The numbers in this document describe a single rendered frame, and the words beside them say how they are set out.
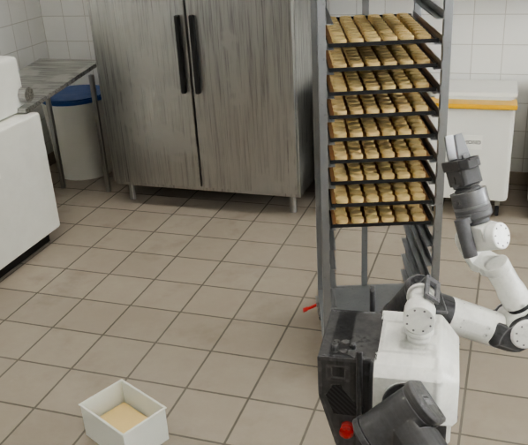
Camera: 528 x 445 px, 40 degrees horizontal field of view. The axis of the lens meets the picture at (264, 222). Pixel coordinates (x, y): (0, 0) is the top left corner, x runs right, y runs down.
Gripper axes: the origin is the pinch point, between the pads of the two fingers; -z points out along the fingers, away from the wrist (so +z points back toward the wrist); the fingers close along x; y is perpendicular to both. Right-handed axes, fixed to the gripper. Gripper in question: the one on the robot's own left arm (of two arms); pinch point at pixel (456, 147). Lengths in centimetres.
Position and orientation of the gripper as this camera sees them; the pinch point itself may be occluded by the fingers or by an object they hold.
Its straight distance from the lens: 182.9
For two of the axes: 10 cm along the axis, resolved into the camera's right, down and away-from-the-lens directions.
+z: 2.8, 9.6, 0.7
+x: 2.2, 0.1, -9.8
